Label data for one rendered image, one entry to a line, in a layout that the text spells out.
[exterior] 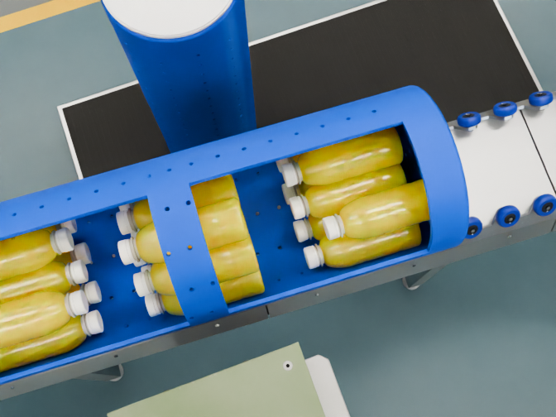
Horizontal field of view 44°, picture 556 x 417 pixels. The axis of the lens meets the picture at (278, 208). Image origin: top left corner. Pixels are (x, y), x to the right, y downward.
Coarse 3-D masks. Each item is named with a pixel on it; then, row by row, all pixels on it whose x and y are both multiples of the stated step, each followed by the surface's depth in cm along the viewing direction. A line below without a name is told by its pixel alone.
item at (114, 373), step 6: (114, 366) 208; (120, 366) 216; (96, 372) 184; (102, 372) 190; (108, 372) 198; (114, 372) 205; (120, 372) 213; (78, 378) 181; (84, 378) 186; (90, 378) 191; (96, 378) 195; (102, 378) 200; (108, 378) 206; (114, 378) 212; (120, 378) 215
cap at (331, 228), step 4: (328, 216) 115; (332, 216) 115; (324, 220) 114; (328, 220) 114; (332, 220) 114; (324, 224) 115; (328, 224) 113; (332, 224) 113; (336, 224) 113; (324, 228) 116; (328, 228) 113; (332, 228) 113; (336, 228) 113; (328, 232) 113; (332, 232) 113; (336, 232) 114; (328, 236) 114; (332, 236) 114; (336, 236) 114
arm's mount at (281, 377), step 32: (288, 352) 93; (192, 384) 92; (224, 384) 92; (256, 384) 92; (288, 384) 92; (128, 416) 91; (160, 416) 91; (192, 416) 91; (224, 416) 91; (256, 416) 91; (288, 416) 91; (320, 416) 91
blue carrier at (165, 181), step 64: (320, 128) 108; (384, 128) 107; (448, 128) 106; (64, 192) 107; (128, 192) 104; (256, 192) 129; (448, 192) 105; (192, 256) 102; (256, 256) 128; (384, 256) 121; (128, 320) 122; (192, 320) 109; (0, 384) 110
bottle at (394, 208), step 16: (384, 192) 114; (400, 192) 113; (416, 192) 113; (352, 208) 113; (368, 208) 112; (384, 208) 112; (400, 208) 112; (416, 208) 113; (352, 224) 112; (368, 224) 112; (384, 224) 113; (400, 224) 114
